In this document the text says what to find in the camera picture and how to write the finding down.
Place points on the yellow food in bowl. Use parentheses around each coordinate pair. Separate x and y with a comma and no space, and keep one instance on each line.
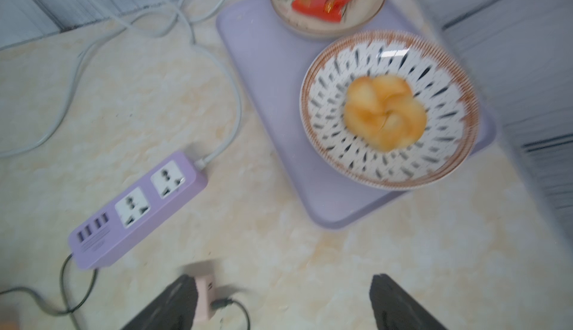
(384,112)

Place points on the pink USB plug adapter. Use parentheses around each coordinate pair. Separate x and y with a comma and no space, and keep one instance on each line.
(203,272)

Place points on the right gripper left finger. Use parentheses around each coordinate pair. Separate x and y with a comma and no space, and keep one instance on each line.
(174,308)

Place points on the beige plate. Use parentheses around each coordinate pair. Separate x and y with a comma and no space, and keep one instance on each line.
(355,16)

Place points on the purple power strip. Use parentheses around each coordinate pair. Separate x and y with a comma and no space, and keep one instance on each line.
(121,224)

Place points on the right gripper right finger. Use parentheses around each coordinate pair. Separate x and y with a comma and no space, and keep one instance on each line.
(394,308)

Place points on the white patterned bowl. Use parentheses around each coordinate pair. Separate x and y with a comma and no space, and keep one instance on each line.
(437,81)

